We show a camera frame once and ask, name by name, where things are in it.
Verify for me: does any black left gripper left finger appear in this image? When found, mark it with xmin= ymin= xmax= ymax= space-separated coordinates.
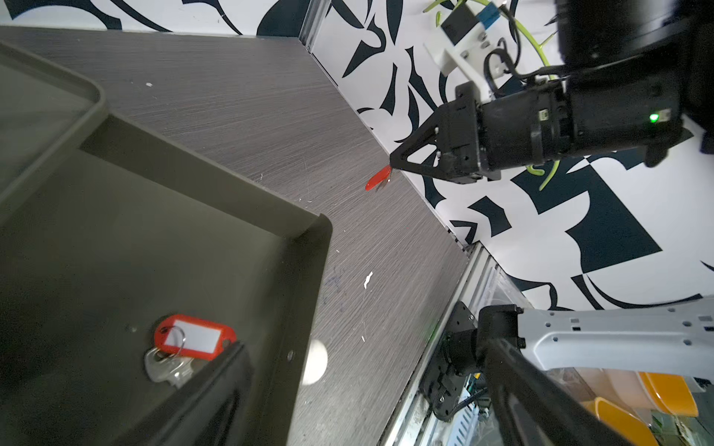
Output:
xmin=115 ymin=342 xmax=254 ymax=445

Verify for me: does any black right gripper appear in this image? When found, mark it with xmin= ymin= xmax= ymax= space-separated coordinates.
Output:
xmin=390 ymin=81 xmax=572 ymax=184

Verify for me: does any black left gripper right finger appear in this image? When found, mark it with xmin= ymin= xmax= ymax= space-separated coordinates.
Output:
xmin=485 ymin=339 xmax=630 ymax=445

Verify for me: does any key with red tag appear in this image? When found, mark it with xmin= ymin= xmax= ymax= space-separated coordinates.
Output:
xmin=366 ymin=165 xmax=392 ymax=191
xmin=143 ymin=314 xmax=237 ymax=388

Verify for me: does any grey top drawer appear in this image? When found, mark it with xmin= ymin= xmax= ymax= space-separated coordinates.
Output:
xmin=1 ymin=115 xmax=333 ymax=445

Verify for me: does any grey-yellow mini drawer cabinet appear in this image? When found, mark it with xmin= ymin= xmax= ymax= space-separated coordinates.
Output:
xmin=1 ymin=43 xmax=109 ymax=221

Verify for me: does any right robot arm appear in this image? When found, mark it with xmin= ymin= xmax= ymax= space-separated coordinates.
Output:
xmin=409 ymin=121 xmax=713 ymax=310

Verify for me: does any white drawer knob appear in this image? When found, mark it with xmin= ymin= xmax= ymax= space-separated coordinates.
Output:
xmin=301 ymin=339 xmax=329 ymax=386

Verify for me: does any yellow bowl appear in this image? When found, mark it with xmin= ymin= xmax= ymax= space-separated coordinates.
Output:
xmin=639 ymin=373 xmax=699 ymax=417

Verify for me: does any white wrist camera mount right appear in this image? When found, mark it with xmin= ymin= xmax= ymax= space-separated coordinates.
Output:
xmin=424 ymin=2 xmax=507 ymax=82

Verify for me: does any green cable loop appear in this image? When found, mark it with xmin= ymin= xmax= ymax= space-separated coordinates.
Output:
xmin=423 ymin=0 xmax=562 ymax=193

